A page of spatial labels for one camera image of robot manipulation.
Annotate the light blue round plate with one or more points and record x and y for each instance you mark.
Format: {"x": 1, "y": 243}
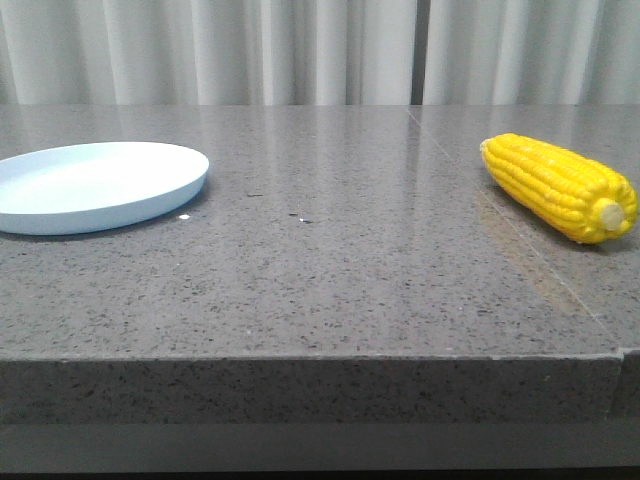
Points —
{"x": 98, "y": 186}

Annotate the yellow plastic corn cob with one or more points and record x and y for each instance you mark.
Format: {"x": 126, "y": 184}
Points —
{"x": 584, "y": 199}

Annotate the white pleated curtain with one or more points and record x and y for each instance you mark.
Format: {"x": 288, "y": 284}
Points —
{"x": 319, "y": 52}

